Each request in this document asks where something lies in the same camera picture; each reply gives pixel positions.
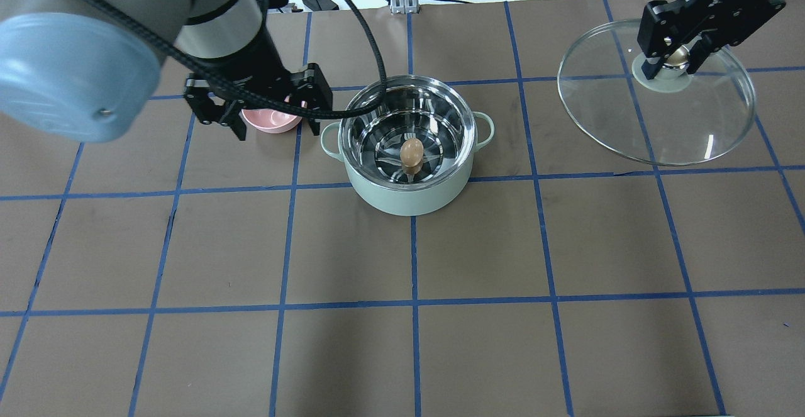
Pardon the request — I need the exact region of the pale green electric pot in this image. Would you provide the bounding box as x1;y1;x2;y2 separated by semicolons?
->
320;75;496;216

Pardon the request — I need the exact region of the glass pot lid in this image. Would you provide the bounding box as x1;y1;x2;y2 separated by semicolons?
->
556;19;757;167

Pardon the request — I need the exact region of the brown egg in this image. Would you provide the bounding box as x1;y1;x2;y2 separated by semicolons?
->
399;137;425;170

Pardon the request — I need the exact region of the pink bowl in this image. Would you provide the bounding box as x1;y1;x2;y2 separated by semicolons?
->
241;109;302;134

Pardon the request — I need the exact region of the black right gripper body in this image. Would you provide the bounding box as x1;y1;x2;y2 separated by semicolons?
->
636;0;787;80

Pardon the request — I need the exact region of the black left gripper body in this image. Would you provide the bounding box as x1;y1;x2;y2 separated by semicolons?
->
184;27;333;141

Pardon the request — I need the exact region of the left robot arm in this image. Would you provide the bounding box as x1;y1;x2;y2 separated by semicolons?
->
1;0;333;142

